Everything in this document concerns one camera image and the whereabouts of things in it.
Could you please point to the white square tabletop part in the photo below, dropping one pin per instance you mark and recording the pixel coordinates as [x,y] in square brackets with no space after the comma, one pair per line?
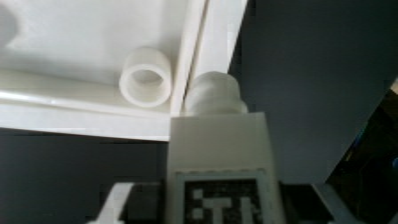
[98,59]

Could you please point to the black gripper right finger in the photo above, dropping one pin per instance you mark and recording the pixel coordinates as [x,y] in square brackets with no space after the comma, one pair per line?
[313,205]

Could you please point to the white table leg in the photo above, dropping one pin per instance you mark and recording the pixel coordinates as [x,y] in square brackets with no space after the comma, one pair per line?
[223,186]

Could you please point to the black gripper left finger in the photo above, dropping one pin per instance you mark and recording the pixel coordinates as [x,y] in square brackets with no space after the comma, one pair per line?
[134,204]

